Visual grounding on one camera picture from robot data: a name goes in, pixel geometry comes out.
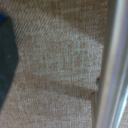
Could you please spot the brown fabric drawer front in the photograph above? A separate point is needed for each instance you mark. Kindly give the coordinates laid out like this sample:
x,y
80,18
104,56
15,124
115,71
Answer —
x,y
56,66

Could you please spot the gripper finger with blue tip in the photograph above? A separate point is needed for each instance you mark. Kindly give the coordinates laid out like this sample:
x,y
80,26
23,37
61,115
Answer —
x,y
6,60

